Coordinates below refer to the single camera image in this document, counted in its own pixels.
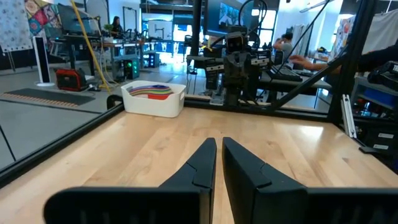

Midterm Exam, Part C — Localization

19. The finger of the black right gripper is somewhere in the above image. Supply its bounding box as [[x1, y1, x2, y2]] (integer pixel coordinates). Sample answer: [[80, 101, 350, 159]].
[[236, 52, 249, 90], [224, 52, 237, 90]]

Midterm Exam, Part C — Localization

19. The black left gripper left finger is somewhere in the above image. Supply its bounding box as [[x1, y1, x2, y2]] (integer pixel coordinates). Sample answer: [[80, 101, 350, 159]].
[[43, 137, 218, 224]]

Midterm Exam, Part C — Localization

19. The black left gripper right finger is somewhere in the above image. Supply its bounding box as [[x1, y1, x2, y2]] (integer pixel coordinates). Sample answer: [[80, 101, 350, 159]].
[[221, 136, 398, 224]]

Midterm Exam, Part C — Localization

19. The green measuring cup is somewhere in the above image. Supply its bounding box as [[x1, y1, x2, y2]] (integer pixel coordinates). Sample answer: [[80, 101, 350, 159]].
[[129, 88, 174, 95]]

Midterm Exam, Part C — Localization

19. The yellow measuring cup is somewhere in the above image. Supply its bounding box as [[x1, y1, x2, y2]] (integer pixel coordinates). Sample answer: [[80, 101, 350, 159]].
[[129, 90, 174, 96]]

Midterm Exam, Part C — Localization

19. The white plastic basket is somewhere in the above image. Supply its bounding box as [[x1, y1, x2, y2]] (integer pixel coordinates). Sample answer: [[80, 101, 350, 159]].
[[120, 80, 187, 118]]

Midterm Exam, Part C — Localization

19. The person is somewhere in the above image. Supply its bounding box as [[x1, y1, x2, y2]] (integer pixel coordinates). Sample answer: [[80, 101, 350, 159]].
[[111, 15, 124, 35], [272, 32, 295, 60]]

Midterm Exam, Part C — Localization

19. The black keyboard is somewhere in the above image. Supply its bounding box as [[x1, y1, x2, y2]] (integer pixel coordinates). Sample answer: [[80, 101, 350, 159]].
[[266, 66, 304, 83]]

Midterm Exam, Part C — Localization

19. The person's hand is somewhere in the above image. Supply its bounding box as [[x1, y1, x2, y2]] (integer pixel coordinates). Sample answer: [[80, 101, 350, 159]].
[[289, 54, 315, 71]]

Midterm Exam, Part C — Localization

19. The black desk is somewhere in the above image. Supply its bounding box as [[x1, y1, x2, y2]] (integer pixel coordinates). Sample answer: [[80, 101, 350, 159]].
[[261, 70, 332, 94]]

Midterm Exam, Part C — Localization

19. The black perforated computer case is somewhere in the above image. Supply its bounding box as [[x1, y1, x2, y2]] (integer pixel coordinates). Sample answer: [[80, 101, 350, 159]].
[[111, 55, 141, 82]]

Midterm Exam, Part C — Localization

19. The black floor mat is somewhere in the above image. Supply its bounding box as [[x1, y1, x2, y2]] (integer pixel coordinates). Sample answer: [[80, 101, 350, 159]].
[[0, 88, 96, 107]]

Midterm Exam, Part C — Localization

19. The red black equipment case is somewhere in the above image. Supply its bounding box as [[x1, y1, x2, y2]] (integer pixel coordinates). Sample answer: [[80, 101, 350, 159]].
[[55, 68, 88, 92]]

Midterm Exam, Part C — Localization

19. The white standing panel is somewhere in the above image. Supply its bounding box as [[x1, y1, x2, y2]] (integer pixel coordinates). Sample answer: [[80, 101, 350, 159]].
[[32, 35, 56, 87]]

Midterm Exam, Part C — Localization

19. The colourful patchwork quilt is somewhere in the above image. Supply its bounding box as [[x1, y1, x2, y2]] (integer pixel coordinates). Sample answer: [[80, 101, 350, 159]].
[[24, 0, 63, 38]]

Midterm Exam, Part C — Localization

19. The white patterned cloth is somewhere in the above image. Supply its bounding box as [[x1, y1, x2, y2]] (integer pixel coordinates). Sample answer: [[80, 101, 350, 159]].
[[0, 0, 34, 53]]

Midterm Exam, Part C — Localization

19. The white metal bracket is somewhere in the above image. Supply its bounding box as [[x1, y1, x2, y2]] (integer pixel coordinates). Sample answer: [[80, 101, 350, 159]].
[[340, 94, 358, 139]]

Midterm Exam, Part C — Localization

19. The yellow cable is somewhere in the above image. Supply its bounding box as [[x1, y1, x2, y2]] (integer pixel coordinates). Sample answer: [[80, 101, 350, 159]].
[[70, 0, 111, 93]]

